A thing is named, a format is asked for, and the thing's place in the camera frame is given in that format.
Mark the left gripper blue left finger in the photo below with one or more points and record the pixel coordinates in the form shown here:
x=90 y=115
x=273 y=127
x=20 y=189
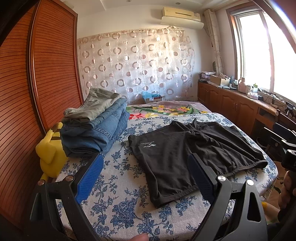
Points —
x=45 y=221

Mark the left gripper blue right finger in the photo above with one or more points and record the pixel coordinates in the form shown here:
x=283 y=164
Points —
x=235 y=211

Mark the black shorts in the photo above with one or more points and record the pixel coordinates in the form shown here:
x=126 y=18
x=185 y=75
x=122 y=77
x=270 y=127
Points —
x=163 y=155

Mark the right hand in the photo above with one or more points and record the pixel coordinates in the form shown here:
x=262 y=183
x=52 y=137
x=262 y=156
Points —
x=287 y=191

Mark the dark wooden chair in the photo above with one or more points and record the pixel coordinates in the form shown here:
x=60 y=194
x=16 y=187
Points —
x=285 y=121

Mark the wooden side cabinet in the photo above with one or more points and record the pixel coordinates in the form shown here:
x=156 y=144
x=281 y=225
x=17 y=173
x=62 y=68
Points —
x=249 y=115

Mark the blue floral bed sheet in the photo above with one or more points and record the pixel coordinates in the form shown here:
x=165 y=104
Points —
x=118 y=207

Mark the white bottle on cabinet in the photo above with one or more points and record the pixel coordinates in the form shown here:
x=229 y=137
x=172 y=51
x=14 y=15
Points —
x=242 y=85

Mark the cardboard box on cabinet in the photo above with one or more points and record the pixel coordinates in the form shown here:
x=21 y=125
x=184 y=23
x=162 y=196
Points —
x=220 y=81

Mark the folded blue jeans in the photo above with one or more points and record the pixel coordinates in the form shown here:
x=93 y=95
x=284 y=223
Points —
x=96 y=136

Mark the folded grey-green pants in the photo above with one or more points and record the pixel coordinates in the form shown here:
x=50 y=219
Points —
x=97 y=102

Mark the colourful floral blanket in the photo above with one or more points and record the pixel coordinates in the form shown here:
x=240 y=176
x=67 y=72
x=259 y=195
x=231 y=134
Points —
x=165 y=108

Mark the wooden louvred wardrobe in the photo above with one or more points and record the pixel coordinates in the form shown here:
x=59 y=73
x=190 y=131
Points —
x=39 y=80

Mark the tied side curtain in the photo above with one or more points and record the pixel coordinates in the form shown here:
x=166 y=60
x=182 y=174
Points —
x=213 y=28

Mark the white circle-pattern curtain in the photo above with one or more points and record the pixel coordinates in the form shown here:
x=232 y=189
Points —
x=130 y=62

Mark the white air conditioner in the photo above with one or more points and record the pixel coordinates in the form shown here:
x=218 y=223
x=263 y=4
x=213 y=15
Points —
x=181 y=18

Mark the window with frame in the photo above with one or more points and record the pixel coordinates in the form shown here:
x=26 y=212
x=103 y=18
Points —
x=265 y=59

